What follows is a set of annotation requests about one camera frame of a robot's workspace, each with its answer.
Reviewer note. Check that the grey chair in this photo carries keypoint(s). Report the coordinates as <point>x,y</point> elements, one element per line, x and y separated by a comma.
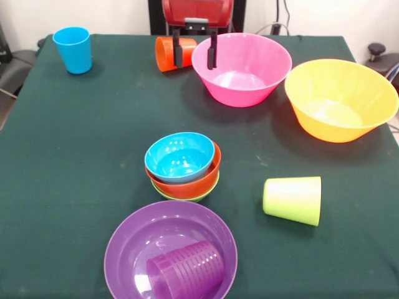
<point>15,74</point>

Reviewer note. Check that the dark green tablecloth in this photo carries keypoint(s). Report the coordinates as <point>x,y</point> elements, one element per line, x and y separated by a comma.
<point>311,264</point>

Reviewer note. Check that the blue plastic bowl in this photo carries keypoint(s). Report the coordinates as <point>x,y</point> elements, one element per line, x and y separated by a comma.
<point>177,162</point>

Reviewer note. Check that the orange plastic cup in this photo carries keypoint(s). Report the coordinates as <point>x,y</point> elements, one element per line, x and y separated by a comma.
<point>165,56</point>

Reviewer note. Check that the black chair armrest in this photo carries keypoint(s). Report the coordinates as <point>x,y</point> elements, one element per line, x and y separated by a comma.
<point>377,50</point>

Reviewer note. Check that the pink plastic bowl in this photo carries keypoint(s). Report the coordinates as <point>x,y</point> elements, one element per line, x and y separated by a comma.
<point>240,93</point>

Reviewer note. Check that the lime green plastic cup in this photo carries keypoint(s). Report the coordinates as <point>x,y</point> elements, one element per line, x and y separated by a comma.
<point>293,199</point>

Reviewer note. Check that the purple plastic cup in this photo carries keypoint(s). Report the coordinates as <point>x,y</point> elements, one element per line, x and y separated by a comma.
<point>187,271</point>

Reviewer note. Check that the black power plug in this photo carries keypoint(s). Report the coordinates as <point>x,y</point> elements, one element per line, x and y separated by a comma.
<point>275,28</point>

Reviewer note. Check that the yellow plastic bowl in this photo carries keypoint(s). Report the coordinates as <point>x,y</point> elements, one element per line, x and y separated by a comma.
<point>327,130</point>

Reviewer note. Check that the green plastic bowl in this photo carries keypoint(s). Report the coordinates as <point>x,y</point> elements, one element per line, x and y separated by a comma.
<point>202,197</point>

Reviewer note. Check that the orange plastic bowl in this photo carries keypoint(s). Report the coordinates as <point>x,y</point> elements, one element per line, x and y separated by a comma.
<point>187,190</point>

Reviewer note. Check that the purple plastic bowl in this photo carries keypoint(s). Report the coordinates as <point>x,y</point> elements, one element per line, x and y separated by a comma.
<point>131,240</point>

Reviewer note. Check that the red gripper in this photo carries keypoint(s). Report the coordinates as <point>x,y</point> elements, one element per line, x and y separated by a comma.
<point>196,11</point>

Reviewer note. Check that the blue plastic cup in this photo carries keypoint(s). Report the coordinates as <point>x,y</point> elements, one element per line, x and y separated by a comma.
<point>74,53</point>

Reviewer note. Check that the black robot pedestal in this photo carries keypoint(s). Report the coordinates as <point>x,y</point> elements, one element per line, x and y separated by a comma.
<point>156,15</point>

